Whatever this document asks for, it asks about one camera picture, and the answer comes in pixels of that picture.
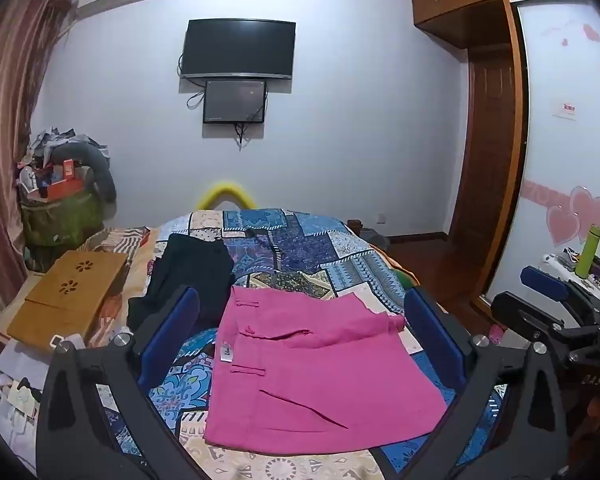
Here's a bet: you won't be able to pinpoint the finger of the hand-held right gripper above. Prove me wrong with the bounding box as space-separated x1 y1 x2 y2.
520 266 571 302
490 291 567 342

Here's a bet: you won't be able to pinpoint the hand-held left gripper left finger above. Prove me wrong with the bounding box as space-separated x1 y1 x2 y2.
35 284 201 480

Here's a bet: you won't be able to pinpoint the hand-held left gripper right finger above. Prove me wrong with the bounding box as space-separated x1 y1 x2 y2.
372 286 573 480

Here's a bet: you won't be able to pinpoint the pink pants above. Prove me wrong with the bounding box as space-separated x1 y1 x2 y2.
203 285 448 457

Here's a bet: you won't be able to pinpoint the black pants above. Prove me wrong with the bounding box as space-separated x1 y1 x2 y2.
126 233 236 333

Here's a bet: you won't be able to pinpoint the white side table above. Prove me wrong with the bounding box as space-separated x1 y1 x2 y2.
539 246 600 306

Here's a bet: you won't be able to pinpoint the green bottle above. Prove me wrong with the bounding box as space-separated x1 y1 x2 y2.
575 224 600 279

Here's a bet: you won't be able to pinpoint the orange patterned bedsheet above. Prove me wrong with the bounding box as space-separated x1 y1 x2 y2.
82 226 156 348

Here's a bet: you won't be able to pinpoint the wooden lap desk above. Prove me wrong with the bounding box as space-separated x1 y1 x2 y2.
6 250 130 352

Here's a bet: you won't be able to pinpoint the yellow curved foam tube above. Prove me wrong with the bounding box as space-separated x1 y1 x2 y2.
196 180 257 211

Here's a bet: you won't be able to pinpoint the blue patchwork blanket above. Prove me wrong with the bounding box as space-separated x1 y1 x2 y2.
87 207 508 480

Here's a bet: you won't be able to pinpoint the clutter pile with green bag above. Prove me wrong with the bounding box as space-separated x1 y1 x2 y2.
20 187 106 263

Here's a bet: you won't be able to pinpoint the grey neck pillow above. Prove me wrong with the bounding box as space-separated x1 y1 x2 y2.
49 144 117 206

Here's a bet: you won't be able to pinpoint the red label paper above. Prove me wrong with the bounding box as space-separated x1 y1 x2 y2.
552 99 582 122

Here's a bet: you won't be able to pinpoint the white cloth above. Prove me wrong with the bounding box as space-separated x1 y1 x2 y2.
0 339 56 466

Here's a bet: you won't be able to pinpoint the orange box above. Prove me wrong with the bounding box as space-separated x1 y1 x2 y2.
34 159 90 202

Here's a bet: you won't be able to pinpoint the pile of clothes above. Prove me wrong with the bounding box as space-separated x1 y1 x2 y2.
27 127 106 161

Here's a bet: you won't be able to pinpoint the striped brown curtain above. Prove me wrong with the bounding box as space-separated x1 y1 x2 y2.
0 0 78 356

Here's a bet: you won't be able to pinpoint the wooden overhead cabinet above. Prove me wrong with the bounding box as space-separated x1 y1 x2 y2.
410 0 587 50

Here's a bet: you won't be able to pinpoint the small black wall monitor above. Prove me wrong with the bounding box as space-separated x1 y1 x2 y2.
203 79 268 125

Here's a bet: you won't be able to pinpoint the black wall television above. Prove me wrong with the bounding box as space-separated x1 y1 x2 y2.
180 19 297 82

